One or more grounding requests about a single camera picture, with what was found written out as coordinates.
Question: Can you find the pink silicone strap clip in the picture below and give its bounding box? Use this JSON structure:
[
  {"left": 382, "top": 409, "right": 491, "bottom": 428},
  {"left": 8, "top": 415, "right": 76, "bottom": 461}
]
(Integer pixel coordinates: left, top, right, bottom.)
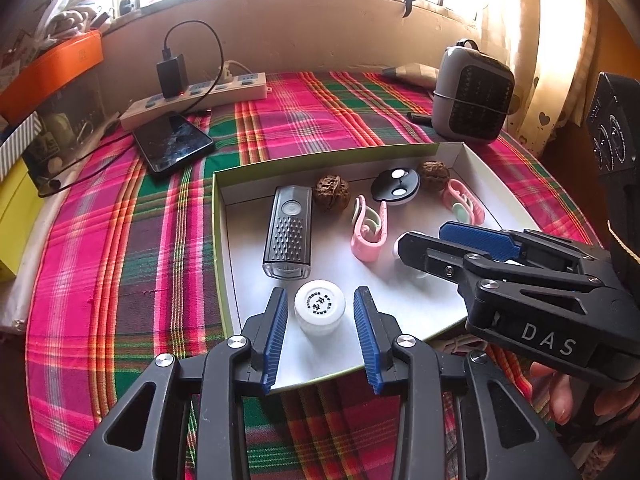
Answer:
[{"left": 350, "top": 195, "right": 388, "bottom": 263}]

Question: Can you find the black white round gadget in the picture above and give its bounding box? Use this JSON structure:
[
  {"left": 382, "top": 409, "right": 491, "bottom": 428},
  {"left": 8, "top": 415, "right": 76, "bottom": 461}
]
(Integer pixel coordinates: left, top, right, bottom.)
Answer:
[{"left": 370, "top": 167, "right": 421, "bottom": 206}]

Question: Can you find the brown walnut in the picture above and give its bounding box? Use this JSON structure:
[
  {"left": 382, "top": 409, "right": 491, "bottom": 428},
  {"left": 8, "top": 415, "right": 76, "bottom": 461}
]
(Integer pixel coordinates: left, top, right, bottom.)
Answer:
[
  {"left": 312, "top": 174, "right": 350, "bottom": 212},
  {"left": 416, "top": 160, "right": 450, "bottom": 193}
]

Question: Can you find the white round cap jar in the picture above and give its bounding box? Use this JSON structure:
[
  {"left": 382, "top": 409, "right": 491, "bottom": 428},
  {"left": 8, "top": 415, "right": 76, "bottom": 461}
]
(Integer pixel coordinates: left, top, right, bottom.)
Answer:
[{"left": 294, "top": 280, "right": 346, "bottom": 336}]

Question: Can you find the black bike light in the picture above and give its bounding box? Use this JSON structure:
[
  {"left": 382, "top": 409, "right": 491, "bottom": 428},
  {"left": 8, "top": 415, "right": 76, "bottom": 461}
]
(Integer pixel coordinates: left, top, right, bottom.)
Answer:
[{"left": 262, "top": 185, "right": 312, "bottom": 281}]

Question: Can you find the white mushroom shaped object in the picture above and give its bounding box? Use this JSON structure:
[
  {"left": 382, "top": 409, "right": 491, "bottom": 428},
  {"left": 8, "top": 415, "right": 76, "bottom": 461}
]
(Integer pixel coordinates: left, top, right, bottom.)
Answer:
[{"left": 393, "top": 237, "right": 427, "bottom": 280}]

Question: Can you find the person's hand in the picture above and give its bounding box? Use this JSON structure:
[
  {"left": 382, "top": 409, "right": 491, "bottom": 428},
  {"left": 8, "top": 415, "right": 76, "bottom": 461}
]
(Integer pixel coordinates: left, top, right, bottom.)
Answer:
[{"left": 529, "top": 362, "right": 639, "bottom": 425}]

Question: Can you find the white shallow cardboard box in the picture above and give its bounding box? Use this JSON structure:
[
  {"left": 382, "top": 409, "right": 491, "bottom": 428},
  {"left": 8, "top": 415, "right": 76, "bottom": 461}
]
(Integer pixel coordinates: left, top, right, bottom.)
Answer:
[{"left": 212, "top": 143, "right": 537, "bottom": 390}]

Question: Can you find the grey black small heater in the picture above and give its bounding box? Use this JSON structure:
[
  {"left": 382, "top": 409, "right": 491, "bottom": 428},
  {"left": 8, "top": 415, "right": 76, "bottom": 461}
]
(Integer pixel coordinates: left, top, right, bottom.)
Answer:
[{"left": 432, "top": 38, "right": 514, "bottom": 144}]

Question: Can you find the grey cone shaped object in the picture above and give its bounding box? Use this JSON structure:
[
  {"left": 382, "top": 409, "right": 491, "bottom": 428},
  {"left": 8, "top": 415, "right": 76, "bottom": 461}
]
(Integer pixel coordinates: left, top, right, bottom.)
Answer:
[{"left": 382, "top": 63, "right": 439, "bottom": 91}]

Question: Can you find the beige heart pattern curtain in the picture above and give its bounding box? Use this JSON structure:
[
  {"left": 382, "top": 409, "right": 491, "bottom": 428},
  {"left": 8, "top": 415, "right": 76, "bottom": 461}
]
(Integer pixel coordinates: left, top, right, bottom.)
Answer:
[{"left": 478, "top": 0, "right": 598, "bottom": 156}]

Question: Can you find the yellow box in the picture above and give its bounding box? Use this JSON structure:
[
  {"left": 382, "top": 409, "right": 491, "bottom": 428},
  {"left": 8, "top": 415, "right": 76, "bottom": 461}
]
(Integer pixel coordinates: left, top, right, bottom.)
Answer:
[{"left": 0, "top": 158, "right": 43, "bottom": 282}]

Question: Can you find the beige power strip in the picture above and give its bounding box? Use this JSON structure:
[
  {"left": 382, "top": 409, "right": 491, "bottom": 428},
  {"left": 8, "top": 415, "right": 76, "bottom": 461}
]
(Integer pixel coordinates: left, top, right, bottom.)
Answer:
[{"left": 119, "top": 73, "right": 268, "bottom": 131}]

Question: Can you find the black smartphone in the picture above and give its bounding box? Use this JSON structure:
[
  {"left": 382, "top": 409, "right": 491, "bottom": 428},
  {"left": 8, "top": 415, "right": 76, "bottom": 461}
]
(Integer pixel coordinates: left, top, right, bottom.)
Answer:
[{"left": 132, "top": 114, "right": 215, "bottom": 179}]

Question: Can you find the striped white box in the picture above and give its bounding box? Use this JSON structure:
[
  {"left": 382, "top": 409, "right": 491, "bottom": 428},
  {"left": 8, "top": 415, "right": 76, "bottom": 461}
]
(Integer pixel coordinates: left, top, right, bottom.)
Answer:
[{"left": 0, "top": 112, "right": 42, "bottom": 181}]

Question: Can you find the black charger adapter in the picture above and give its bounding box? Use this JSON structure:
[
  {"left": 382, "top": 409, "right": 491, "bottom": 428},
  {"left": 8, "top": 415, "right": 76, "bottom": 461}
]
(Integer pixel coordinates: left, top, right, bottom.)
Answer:
[{"left": 156, "top": 54, "right": 189, "bottom": 99}]

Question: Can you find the orange box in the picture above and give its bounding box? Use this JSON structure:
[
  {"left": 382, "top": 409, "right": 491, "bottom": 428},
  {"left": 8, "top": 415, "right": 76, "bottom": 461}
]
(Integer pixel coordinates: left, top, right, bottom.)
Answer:
[{"left": 0, "top": 30, "right": 103, "bottom": 127}]

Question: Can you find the black camera unit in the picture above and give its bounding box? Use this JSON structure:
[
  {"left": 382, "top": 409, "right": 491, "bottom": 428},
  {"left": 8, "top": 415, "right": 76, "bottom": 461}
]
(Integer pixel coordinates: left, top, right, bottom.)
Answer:
[{"left": 587, "top": 72, "right": 640, "bottom": 298}]

